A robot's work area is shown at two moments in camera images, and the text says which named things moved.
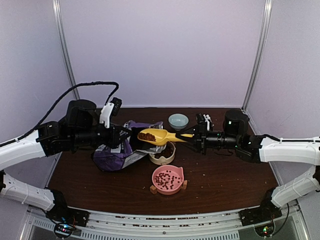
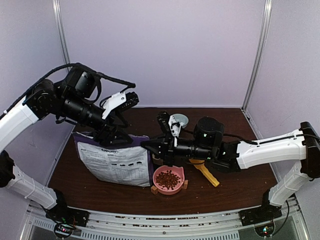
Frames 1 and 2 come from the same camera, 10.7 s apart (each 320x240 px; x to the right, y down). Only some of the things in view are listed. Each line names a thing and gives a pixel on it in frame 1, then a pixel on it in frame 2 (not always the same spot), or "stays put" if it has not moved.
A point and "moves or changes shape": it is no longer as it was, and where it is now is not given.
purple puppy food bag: [112, 158] moves or changes shape
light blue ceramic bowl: [178, 121] stays put
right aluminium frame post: [264, 34] stays put
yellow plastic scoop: [156, 137] -> [199, 164]
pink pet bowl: [168, 179] stays put
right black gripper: [199, 139] -> [165, 148]
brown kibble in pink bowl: [164, 180] stays put
